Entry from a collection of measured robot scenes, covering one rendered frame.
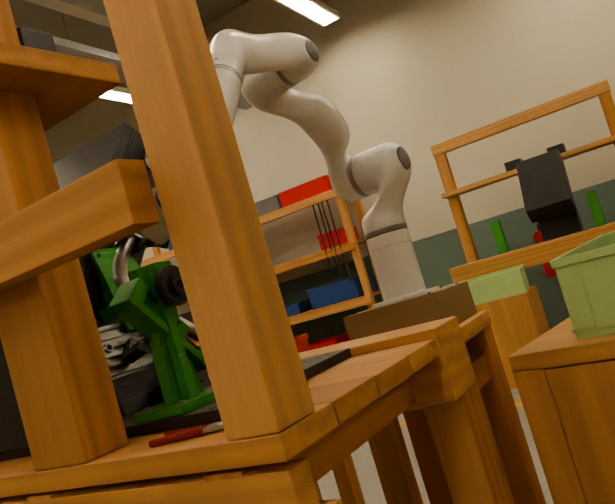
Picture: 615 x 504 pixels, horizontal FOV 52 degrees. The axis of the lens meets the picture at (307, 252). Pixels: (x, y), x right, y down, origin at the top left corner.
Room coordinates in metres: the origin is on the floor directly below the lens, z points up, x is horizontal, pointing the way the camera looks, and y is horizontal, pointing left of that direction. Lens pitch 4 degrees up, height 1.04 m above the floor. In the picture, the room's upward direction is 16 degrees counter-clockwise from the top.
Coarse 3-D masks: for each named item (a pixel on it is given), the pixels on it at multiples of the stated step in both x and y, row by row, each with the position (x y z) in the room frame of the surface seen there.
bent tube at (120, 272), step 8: (128, 240) 1.35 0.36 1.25; (136, 240) 1.37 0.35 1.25; (120, 248) 1.33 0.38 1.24; (128, 248) 1.33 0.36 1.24; (120, 256) 1.31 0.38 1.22; (128, 256) 1.33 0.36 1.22; (120, 264) 1.30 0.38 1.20; (120, 272) 1.29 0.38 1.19; (120, 280) 1.29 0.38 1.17; (128, 280) 1.29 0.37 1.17; (184, 320) 1.36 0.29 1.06; (192, 328) 1.37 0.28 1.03; (192, 336) 1.38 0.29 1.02
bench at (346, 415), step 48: (336, 384) 1.06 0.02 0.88; (384, 384) 1.05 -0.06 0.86; (288, 432) 0.81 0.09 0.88; (336, 432) 1.04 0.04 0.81; (432, 432) 1.35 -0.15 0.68; (480, 432) 1.34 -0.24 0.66; (0, 480) 1.12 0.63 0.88; (48, 480) 1.05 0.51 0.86; (96, 480) 0.99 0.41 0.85; (144, 480) 0.99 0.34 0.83; (192, 480) 0.90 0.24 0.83; (240, 480) 0.84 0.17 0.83; (288, 480) 0.80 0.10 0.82; (480, 480) 1.32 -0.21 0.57
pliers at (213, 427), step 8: (208, 424) 0.96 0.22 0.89; (216, 424) 0.94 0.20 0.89; (168, 432) 1.00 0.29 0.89; (176, 432) 0.99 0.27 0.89; (184, 432) 0.95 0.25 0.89; (192, 432) 0.94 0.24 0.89; (200, 432) 0.94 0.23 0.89; (208, 432) 0.94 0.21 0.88; (152, 440) 0.97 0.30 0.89; (160, 440) 0.96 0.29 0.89; (168, 440) 0.96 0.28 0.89; (176, 440) 0.95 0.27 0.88
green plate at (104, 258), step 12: (96, 252) 1.45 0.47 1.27; (108, 252) 1.48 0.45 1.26; (96, 264) 1.44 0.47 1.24; (108, 264) 1.46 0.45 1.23; (132, 264) 1.52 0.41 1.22; (108, 276) 1.44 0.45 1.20; (108, 288) 1.43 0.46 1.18; (108, 300) 1.45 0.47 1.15; (108, 312) 1.46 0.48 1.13; (108, 324) 1.48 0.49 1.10
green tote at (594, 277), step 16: (592, 240) 1.64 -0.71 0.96; (608, 240) 1.79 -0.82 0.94; (560, 256) 1.35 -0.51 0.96; (576, 256) 1.27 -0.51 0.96; (592, 256) 1.26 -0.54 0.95; (608, 256) 1.25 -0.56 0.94; (560, 272) 1.30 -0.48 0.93; (576, 272) 1.28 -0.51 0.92; (592, 272) 1.27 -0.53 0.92; (608, 272) 1.25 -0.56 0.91; (576, 288) 1.29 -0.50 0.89; (592, 288) 1.27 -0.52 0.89; (608, 288) 1.26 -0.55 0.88; (576, 304) 1.29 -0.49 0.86; (592, 304) 1.28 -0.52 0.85; (608, 304) 1.26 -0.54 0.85; (576, 320) 1.30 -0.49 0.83; (592, 320) 1.28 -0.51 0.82; (608, 320) 1.27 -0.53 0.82; (576, 336) 1.31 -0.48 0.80; (592, 336) 1.29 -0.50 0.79
